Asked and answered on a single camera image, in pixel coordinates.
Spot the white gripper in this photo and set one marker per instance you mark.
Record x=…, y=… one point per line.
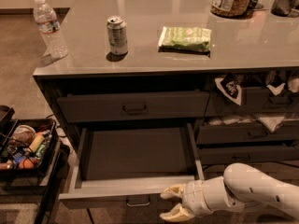
x=195, y=196

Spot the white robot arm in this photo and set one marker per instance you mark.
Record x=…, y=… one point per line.
x=240, y=188

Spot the grey drawer cabinet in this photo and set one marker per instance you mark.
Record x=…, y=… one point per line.
x=247, y=48

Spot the white cloth in drawer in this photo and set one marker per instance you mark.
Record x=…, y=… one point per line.
x=270, y=121

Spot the black white pennant cloth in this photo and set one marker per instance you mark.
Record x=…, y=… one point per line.
x=229, y=87

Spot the yellow mustard bottle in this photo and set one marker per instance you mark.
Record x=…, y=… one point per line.
x=39, y=139

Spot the orange ball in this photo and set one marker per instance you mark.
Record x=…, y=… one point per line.
x=27, y=163

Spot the black bin of objects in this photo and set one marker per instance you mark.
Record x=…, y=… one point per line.
x=17, y=136

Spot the green snack bag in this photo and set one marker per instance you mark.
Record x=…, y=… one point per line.
x=185, y=38

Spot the silver soda can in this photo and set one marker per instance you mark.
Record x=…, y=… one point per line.
x=116, y=30

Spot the dark glass container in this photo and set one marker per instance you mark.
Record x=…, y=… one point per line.
x=283, y=8

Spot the clear plastic water bottle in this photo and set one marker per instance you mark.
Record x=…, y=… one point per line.
x=50, y=28

